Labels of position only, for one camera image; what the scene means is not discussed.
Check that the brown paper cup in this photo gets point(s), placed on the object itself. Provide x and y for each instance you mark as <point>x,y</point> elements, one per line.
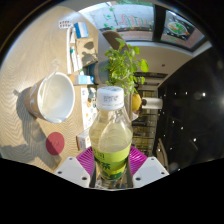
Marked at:
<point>55,96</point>

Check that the food poster on window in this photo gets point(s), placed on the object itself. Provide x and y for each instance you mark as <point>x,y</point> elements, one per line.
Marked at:
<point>181,30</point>

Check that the group of ceiling lights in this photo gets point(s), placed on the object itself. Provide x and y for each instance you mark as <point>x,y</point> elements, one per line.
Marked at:
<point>185,93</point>

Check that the green potted plant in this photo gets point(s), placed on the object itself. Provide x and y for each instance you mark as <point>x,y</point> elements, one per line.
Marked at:
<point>125,66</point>

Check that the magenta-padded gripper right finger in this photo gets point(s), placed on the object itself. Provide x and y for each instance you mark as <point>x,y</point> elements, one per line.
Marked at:
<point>148,170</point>

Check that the clear green-label drink bottle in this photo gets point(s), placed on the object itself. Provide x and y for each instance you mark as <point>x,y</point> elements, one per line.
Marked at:
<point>111,140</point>

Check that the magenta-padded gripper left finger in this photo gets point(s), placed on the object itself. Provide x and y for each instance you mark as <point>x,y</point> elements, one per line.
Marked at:
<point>74,170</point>

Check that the flat round red coaster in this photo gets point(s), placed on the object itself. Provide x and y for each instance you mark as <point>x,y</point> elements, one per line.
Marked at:
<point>55,143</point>

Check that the brown square card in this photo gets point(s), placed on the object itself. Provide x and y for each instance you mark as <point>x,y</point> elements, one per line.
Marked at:
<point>86,51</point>

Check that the blue and white small box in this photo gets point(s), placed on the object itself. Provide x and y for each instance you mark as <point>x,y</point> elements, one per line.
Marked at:
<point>83,80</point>

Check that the small blue packet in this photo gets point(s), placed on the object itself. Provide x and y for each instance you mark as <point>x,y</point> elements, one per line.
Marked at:
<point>81,30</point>

